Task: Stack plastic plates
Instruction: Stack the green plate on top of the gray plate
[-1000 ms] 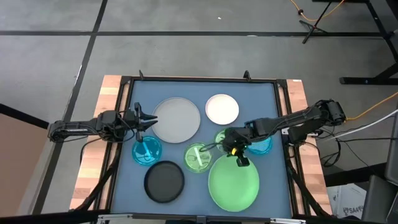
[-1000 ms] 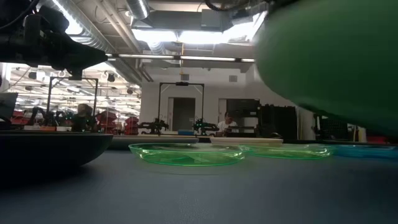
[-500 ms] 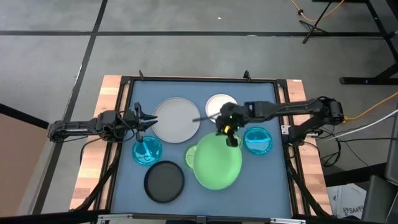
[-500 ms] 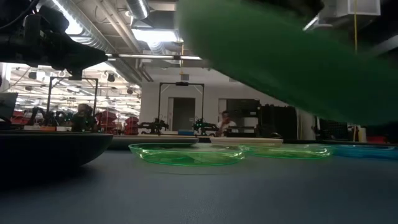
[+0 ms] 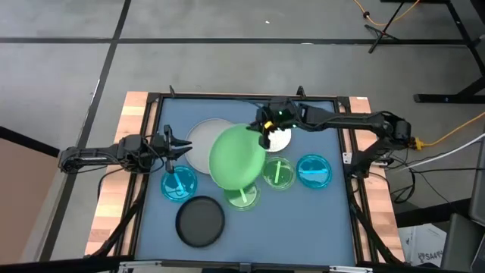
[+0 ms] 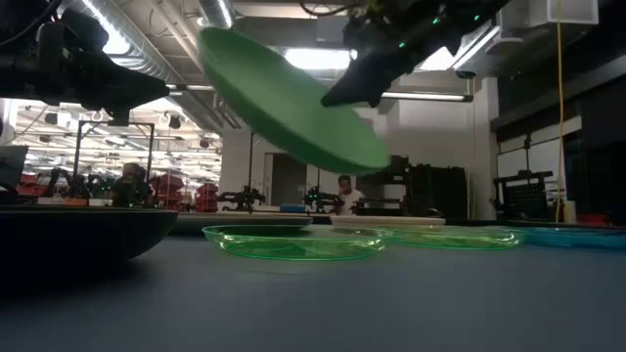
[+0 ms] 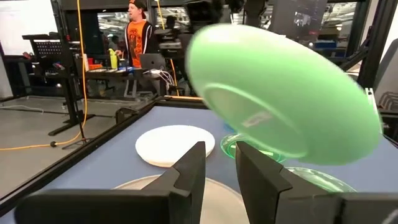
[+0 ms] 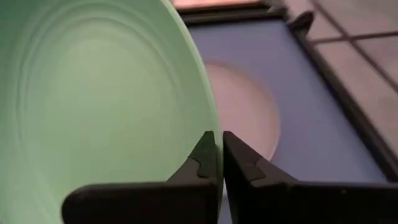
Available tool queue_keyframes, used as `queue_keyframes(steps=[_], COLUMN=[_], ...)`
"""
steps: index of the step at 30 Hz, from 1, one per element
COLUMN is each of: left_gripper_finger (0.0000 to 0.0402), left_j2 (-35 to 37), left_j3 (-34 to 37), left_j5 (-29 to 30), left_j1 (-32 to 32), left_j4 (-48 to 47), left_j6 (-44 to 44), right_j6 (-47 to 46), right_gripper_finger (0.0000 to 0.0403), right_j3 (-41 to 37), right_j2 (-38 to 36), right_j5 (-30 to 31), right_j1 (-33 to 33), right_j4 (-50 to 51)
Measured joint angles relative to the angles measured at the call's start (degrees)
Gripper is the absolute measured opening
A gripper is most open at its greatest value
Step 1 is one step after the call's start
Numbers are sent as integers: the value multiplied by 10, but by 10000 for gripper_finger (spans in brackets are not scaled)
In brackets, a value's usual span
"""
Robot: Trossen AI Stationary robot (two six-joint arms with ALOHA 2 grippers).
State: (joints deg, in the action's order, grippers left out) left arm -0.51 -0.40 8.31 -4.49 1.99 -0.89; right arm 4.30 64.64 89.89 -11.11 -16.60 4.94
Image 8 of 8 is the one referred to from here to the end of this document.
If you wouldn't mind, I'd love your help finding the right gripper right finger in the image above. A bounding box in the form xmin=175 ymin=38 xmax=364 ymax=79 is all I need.
xmin=222 ymin=130 xmax=398 ymax=224

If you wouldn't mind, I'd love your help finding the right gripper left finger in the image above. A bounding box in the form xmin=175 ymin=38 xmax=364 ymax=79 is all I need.
xmin=61 ymin=130 xmax=219 ymax=224

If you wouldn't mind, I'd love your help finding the white plastic plate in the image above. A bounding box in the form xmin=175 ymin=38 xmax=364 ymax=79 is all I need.
xmin=203 ymin=60 xmax=281 ymax=162

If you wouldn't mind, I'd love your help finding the large opaque green plate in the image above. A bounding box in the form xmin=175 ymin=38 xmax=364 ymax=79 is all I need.
xmin=0 ymin=0 xmax=225 ymax=224

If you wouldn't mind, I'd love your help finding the black aluminium table frame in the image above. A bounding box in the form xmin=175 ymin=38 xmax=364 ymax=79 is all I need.
xmin=177 ymin=2 xmax=398 ymax=183

